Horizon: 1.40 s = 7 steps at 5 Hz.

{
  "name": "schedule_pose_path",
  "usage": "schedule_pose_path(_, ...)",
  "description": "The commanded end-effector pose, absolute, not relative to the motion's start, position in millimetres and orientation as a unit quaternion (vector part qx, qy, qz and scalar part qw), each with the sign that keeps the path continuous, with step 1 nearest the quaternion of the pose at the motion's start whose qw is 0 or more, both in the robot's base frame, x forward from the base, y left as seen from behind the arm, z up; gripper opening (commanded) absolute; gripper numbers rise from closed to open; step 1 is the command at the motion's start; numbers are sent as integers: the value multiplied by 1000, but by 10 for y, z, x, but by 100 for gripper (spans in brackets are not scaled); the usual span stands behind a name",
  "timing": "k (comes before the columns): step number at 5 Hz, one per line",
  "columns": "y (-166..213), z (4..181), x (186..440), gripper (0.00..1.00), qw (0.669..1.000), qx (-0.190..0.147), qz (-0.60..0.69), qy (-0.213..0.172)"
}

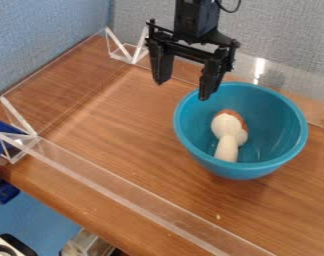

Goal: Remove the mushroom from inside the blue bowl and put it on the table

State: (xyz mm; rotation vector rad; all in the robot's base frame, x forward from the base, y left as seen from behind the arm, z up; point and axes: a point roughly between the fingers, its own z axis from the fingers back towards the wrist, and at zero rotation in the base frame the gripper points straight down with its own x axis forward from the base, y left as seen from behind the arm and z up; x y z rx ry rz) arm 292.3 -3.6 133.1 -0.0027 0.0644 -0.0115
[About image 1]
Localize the blue plastic bowl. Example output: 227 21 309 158
173 82 309 180

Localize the clear acrylic back barrier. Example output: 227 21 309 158
104 27 324 128

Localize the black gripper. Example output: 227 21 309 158
146 0 241 101

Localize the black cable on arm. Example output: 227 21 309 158
215 0 243 14

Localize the clear acrylic barrier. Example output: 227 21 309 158
0 27 109 137
104 27 324 128
0 132 276 256

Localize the white brown-capped toy mushroom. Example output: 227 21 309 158
211 109 248 162

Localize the clear acrylic left barrier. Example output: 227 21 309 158
0 27 109 137

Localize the black white object bottom left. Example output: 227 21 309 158
0 234 38 256

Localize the clear acrylic front barrier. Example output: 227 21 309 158
0 132 276 256

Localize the clear box under table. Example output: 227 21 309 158
60 229 116 256

